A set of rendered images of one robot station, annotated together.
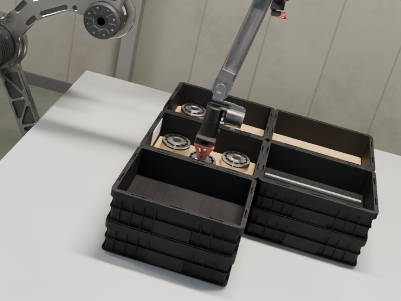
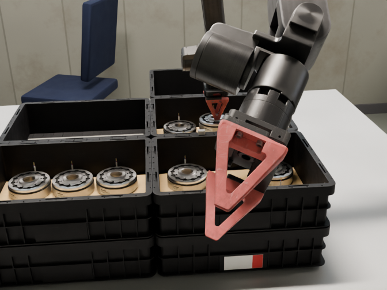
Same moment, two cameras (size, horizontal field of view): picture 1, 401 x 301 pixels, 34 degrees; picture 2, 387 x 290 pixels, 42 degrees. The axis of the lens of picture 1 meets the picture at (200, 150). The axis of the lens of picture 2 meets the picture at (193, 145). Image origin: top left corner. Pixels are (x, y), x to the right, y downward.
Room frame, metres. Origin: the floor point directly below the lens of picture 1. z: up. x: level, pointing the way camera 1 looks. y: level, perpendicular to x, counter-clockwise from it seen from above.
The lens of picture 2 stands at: (3.34, -0.32, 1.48)
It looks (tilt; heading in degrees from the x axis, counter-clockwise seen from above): 26 degrees down; 170
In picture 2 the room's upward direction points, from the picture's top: 1 degrees counter-clockwise
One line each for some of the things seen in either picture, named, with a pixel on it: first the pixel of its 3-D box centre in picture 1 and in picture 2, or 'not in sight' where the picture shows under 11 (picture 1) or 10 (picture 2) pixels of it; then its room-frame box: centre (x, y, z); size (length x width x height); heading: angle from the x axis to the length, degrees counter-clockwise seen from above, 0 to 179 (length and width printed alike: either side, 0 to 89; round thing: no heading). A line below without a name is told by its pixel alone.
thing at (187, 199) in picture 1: (184, 200); (207, 97); (1.70, 0.01, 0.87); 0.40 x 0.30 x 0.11; 85
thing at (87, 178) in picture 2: not in sight; (72, 179); (2.20, -0.43, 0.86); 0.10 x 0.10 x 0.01
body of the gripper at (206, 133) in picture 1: (209, 128); (215, 80); (1.94, -0.01, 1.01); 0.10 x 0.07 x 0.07; 174
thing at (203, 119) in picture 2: (201, 159); (215, 118); (1.95, -0.01, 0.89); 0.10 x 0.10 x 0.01
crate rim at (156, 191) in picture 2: (220, 111); (235, 163); (2.30, -0.04, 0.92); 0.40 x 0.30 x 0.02; 85
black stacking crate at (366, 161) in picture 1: (317, 151); (68, 190); (2.26, -0.44, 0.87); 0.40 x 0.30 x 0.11; 85
